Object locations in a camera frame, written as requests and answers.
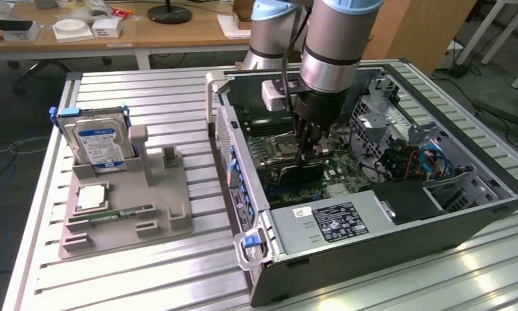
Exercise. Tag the silver chipset heatsink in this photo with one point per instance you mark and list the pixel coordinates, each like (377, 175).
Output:
(339, 190)

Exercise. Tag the silver CPU chip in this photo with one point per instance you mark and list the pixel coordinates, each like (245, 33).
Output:
(91, 197)

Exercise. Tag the graphics card with metal bracket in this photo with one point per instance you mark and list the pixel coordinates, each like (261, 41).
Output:
(300, 175)

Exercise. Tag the blue case latch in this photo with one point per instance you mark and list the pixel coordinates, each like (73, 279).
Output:
(251, 242)

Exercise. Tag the white table frame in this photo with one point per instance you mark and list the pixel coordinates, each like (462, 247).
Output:
(480, 32)

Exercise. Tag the wooden desk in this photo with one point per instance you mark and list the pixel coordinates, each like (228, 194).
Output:
(25, 47)

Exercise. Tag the white box with black lid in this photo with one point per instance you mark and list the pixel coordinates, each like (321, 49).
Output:
(21, 34)

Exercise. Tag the black power adapter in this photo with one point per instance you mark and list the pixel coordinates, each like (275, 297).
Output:
(457, 71)

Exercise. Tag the black RAM slot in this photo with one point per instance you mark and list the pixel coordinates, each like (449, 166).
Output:
(269, 125)
(273, 133)
(272, 129)
(268, 120)

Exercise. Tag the black stand base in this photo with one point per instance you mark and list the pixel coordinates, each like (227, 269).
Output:
(501, 111)

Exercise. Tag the small white box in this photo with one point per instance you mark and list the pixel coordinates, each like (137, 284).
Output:
(107, 29)

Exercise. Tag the red packet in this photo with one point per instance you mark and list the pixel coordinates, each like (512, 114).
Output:
(123, 13)

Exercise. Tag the hard disk in blue caddy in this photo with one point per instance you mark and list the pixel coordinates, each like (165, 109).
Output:
(97, 142)

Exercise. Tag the black round lamp base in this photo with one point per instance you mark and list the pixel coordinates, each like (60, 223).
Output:
(168, 16)

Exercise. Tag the black chair base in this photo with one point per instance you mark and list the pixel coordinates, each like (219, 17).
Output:
(23, 79)

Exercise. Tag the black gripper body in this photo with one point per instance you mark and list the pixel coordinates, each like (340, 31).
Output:
(321, 107)

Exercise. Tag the green motherboard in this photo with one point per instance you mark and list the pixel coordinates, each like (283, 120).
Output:
(341, 168)

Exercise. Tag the brown cardboard box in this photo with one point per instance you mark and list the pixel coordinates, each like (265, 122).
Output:
(241, 13)

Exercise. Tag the white roll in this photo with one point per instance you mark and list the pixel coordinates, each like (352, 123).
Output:
(65, 3)

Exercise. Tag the CPU socket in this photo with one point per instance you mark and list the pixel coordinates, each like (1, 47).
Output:
(283, 145)

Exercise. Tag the white foam block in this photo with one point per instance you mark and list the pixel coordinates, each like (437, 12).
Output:
(73, 30)

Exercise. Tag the grey cup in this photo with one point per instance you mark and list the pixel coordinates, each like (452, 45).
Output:
(47, 4)

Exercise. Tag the perforated metal drive cage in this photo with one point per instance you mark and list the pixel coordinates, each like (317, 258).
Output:
(373, 123)

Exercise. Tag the blue slot latch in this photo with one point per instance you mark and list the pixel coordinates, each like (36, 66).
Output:
(251, 212)
(239, 179)
(232, 158)
(244, 195)

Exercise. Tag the grey power supply unit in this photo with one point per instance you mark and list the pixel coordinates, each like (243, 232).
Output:
(293, 233)

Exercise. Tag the wooden cabinet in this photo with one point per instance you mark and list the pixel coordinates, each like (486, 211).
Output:
(428, 32)

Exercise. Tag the grey parts rack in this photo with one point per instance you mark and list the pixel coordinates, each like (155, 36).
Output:
(125, 194)

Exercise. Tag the white paper stack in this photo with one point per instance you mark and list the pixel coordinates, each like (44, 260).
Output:
(235, 30)

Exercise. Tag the open black PC case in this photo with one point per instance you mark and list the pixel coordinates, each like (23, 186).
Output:
(371, 259)

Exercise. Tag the metal disk bay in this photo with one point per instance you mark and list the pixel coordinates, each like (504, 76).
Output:
(457, 191)

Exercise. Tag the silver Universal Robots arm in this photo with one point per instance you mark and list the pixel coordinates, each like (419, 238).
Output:
(337, 42)

